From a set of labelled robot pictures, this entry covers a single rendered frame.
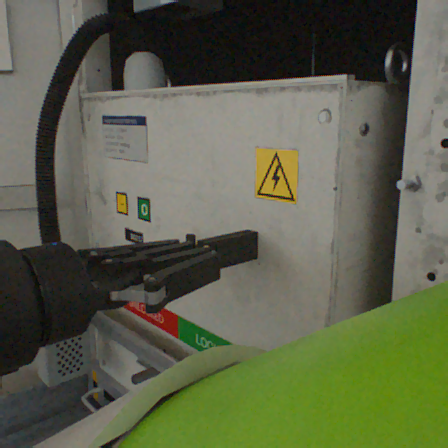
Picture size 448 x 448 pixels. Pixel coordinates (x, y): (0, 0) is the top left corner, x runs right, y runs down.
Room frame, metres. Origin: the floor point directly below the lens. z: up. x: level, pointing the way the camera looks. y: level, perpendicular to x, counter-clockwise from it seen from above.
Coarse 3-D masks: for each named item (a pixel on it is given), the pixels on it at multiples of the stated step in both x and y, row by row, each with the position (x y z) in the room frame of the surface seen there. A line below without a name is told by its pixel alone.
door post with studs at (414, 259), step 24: (432, 0) 0.40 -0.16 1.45; (432, 24) 0.40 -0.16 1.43; (432, 48) 0.40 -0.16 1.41; (432, 72) 0.40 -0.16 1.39; (432, 96) 0.40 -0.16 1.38; (408, 120) 0.41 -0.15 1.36; (432, 120) 0.39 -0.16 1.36; (408, 144) 0.41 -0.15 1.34; (432, 144) 0.39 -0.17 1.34; (408, 168) 0.41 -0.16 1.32; (432, 168) 0.39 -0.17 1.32; (408, 192) 0.41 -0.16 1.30; (432, 192) 0.39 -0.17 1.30; (408, 216) 0.41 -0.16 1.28; (432, 216) 0.39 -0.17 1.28; (408, 240) 0.41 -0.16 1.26; (432, 240) 0.39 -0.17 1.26; (408, 264) 0.40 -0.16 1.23; (432, 264) 0.38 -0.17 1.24; (408, 288) 0.40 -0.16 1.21
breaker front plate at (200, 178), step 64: (192, 128) 0.57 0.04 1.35; (256, 128) 0.49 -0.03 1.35; (320, 128) 0.43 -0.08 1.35; (128, 192) 0.68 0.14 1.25; (192, 192) 0.57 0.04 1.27; (320, 192) 0.43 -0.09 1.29; (320, 256) 0.43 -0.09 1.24; (128, 320) 0.70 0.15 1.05; (192, 320) 0.57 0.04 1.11; (256, 320) 0.49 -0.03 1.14; (320, 320) 0.42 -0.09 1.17; (128, 384) 0.70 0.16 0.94
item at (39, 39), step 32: (0, 0) 0.82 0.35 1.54; (32, 0) 0.87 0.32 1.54; (64, 0) 0.86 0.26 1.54; (0, 32) 0.82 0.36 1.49; (32, 32) 0.87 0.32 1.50; (64, 32) 0.86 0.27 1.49; (0, 64) 0.82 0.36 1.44; (32, 64) 0.87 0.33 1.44; (0, 96) 0.84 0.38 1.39; (32, 96) 0.86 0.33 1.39; (0, 128) 0.84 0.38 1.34; (32, 128) 0.86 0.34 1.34; (64, 128) 0.88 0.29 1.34; (0, 160) 0.84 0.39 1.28; (32, 160) 0.86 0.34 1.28; (64, 160) 0.88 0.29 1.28; (0, 192) 0.82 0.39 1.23; (32, 192) 0.84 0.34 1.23; (64, 192) 0.88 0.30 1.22; (0, 224) 0.84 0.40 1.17; (32, 224) 0.86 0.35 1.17; (64, 224) 0.88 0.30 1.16; (32, 384) 0.85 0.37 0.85
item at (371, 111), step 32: (96, 96) 0.74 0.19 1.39; (352, 96) 0.42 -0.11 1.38; (384, 96) 0.45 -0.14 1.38; (352, 128) 0.42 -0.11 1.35; (384, 128) 0.45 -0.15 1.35; (352, 160) 0.42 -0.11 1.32; (384, 160) 0.46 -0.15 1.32; (352, 192) 0.43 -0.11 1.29; (384, 192) 0.46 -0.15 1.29; (352, 224) 0.43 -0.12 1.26; (384, 224) 0.46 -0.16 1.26; (352, 256) 0.43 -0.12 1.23; (384, 256) 0.47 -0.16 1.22; (352, 288) 0.43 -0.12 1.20; (384, 288) 0.47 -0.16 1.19
